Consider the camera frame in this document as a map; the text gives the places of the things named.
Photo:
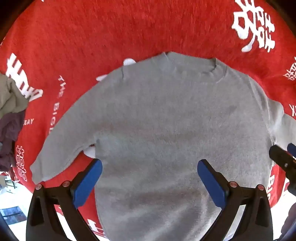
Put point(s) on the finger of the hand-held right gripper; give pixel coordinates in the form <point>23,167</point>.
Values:
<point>281,157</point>
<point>291,150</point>

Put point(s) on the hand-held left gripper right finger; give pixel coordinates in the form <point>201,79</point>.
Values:
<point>211,185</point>

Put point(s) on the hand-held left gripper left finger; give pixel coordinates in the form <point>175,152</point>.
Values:
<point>89,180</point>

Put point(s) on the grey knit sweater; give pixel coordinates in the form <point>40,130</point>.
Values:
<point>161,127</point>

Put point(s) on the dark purple cloth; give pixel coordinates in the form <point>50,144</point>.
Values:
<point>9,132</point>

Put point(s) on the olive green cloth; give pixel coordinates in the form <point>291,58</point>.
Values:
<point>9,99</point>

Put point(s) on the red printed blanket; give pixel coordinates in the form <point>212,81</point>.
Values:
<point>115,30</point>

